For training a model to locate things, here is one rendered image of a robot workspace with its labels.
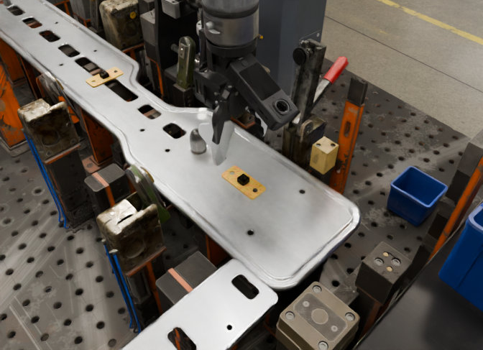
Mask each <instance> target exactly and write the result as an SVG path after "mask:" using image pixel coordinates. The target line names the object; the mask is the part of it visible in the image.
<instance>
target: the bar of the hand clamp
mask: <svg viewBox="0 0 483 350"><path fill-rule="evenodd" d="M325 53H326V46H325V45H323V44H321V43H319V42H316V41H315V40H312V39H308V40H306V41H303V42H302V46H301V47H298V48H296V49H295V50H294V51H293V59H294V61H295V63H296V64H297V65H298V66H297V70H296V74H295V81H294V85H293V92H292V96H291V101H292V102H293V103H294V104H295V106H296V107H297V108H298V110H299V111H301V114H300V120H299V123H298V129H297V132H296V134H297V135H298V136H300V135H299V134H300V127H301V125H302V124H303V123H304V122H305V121H306V120H308V119H309V118H310V115H311V109H312V106H313V101H314V98H315V94H316V89H317V85H318V80H319V77H320V74H321V68H322V64H323V59H324V56H325ZM293 126H294V125H293V123H292V120H291V121H290V122H289V123H287V124H286V125H285V128H286V129H289V128H291V127H293Z"/></svg>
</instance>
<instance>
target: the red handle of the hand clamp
mask: <svg viewBox="0 0 483 350"><path fill-rule="evenodd" d="M347 60H348V59H347V58H346V57H344V56H343V57H338V59H337V60H336V62H335V63H334V64H333V65H332V66H331V68H330V69H329V71H328V72H327V74H325V76H324V77H323V80H322V81H321V83H320V84H319V85H318V87H317V89H316V94H315V98H314V101H313V106H312V109H311V110H313V108H314V107H315V106H316V104H317V103H318V102H319V101H320V99H321V98H322V96H323V95H324V93H325V92H326V91H327V90H328V89H329V87H330V86H331V85H333V84H334V82H335V81H336V79H337V78H338V77H339V76H340V75H341V73H342V72H343V70H344V69H345V67H346V66H347V65H348V64H349V63H348V61H347ZM300 114H301V111H299V112H298V113H297V114H296V116H295V117H294V118H293V119H292V123H293V125H294V126H296V127H298V123H299V120H300Z"/></svg>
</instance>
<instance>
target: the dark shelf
mask: <svg viewBox="0 0 483 350"><path fill-rule="evenodd" d="M482 203H483V199H482V201H481V202H480V203H479V204H478V205H477V207H479V206H480V205H481V204H482ZM477 207H476V208H477ZM476 208H475V209H476ZM475 209H474V210H475ZM474 210H473V211H474ZM473 211H472V212H473ZM469 215H470V214H469ZM468 217H469V216H467V218H466V219H465V220H464V221H463V223H462V224H461V225H460V226H459V227H458V229H457V230H455V232H454V233H453V234H452V235H451V236H450V237H449V238H448V240H447V241H446V242H445V243H444V244H443V246H442V247H441V248H440V249H439V250H438V251H437V252H436V253H435V254H434V255H433V257H432V258H431V259H430V260H429V261H428V263H427V264H426V265H425V266H424V267H423V269H422V270H421V271H420V272H419V273H418V274H417V275H416V276H415V277H414V278H413V280H412V281H411V282H410V283H409V285H408V286H407V287H406V288H405V289H404V290H403V291H402V292H401V293H400V294H399V296H398V297H397V298H396V299H395V300H394V302H393V303H392V304H391V305H390V306H389V308H388V309H387V310H386V311H385V312H384V313H383V314H382V315H381V316H380V317H379V319H378V320H377V321H376V322H375V323H374V325H373V326H372V327H371V328H370V329H369V330H368V332H366V333H365V335H364V336H363V337H362V338H361V339H360V340H359V342H358V343H357V344H356V345H355V347H354V348H353V349H352V350H483V312H482V311H481V310H480V309H478V308H477V307H476V306H475V305H473V304H472V303H470V302H469V301H468V300H467V299H466V298H464V297H463V296H462V295H460V294H459V293H458V292H457V291H455V290H454V289H453V288H451V287H450V286H449V285H447V284H446V283H445V282H444V281H443V280H441V279H440V277H439V276H438V273H439V272H440V270H441V268H442V266H443V264H444V263H445V261H446V260H447V258H448V256H449V255H450V253H451V250H452V249H453V248H454V246H455V244H456V242H457V241H458V239H459V237H460V236H461V233H462V231H463V230H464V228H465V227H466V220H467V219H468Z"/></svg>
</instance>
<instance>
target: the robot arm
mask: <svg viewBox="0 0 483 350"><path fill-rule="evenodd" d="M202 7H203V21H204V28H202V29H200V30H198V31H199V39H201V40H203V41H204V42H206V54H207V61H205V62H204V63H201V66H200V67H198V68H196V69H194V70H193V76H194V83H195V97H196V98H197V99H198V100H200V101H202V102H203V103H204V104H205V105H207V106H208V107H209V108H211V109H215V110H214V112H213V115H212V118H211V122H210V123H201V124H200V126H199V128H198V131H199V134H200V135H201V137H202V138H203V139H204V140H205V142H206V143H207V144H208V146H209V147H210V148H211V151H212V158H213V161H214V163H215V165H216V166H219V165H220V164H221V163H222V162H223V161H224V160H225V159H226V151H227V149H228V148H229V139H230V136H231V135H232V133H233V132H234V127H235V125H234V124H233V123H232V122H231V121H230V120H231V115H232V116H235V117H236V118H238V117H239V116H240V114H242V113H244V112H245V111H248V112H249V113H250V114H252V115H253V116H254V122H255V123H256V124H257V131H258V132H259V135H260V136H261V137H263V136H264V135H265V133H266V131H267V127H269V128H270V130H272V131H277V130H278V129H280V128H282V127H283V126H285V125H286V124H287V123H289V122H290V121H291V120H292V119H293V118H294V117H295V116H296V114H297V113H298V108H297V107H296V106H295V104H294V103H293V102H292V101H291V100H290V99H289V98H288V96H287V95H286V94H285V92H284V91H283V90H282V89H281V88H280V87H279V86H278V84H277V83H276V82H275V81H274V80H273V78H272V77H271V76H270V74H269V73H268V72H267V71H266V70H265V69H264V68H263V67H262V65H261V64H260V63H259V62H258V60H257V59H256V58H255V57H254V56H253V54H252V53H251V52H252V51H253V50H254V49H255V48H256V46H257V35H258V34H259V0H202ZM207 66H208V67H207ZM205 67H207V68H205ZM203 68H205V69H203ZM201 69H203V70H201ZM199 71H200V72H199ZM197 80H198V81H200V82H201V93H202V94H200V93H199V92H198V83H197Z"/></svg>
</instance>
